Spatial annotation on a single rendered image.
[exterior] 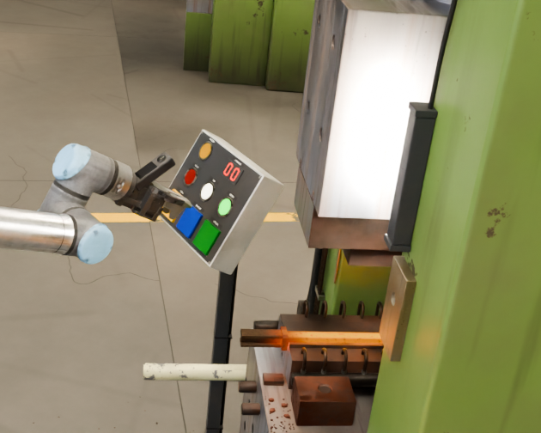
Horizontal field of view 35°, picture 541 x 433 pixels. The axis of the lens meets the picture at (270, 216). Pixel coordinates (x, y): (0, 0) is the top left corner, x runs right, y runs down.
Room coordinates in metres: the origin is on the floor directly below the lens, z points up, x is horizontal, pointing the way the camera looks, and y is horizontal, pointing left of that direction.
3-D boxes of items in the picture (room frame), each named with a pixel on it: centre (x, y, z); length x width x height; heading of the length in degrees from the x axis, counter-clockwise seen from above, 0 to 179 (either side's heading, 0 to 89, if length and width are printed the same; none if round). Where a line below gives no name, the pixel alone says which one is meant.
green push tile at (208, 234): (1.99, 0.16, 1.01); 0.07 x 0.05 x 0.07; 35
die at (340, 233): (1.65, -0.27, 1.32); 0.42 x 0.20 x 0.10; 100
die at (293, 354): (1.65, -0.27, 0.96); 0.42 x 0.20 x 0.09; 100
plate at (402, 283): (1.32, -0.25, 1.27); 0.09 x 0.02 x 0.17; 10
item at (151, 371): (1.94, 0.08, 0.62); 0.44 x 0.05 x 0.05; 100
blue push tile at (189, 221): (2.08, 0.22, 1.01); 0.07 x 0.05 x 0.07; 35
